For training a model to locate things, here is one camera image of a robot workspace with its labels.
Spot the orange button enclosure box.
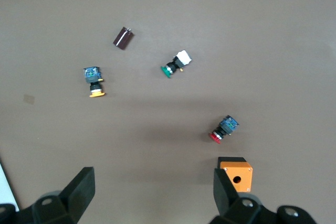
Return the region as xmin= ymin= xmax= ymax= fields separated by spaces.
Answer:
xmin=217 ymin=156 xmax=254 ymax=193

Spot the dark red cylindrical capacitor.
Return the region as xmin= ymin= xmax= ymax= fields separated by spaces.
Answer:
xmin=112 ymin=26 xmax=134 ymax=50

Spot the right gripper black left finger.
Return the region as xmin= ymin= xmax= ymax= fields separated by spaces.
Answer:
xmin=30 ymin=166 xmax=96 ymax=224

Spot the white drawer cabinet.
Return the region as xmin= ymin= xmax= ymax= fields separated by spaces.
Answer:
xmin=0 ymin=155 xmax=20 ymax=212

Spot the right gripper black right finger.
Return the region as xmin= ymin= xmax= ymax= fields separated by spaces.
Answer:
xmin=209 ymin=167 xmax=279 ymax=224

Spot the green push button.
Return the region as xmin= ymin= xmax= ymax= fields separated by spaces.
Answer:
xmin=160 ymin=49 xmax=192 ymax=79

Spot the red push button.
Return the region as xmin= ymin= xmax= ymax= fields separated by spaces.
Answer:
xmin=208 ymin=115 xmax=240 ymax=144

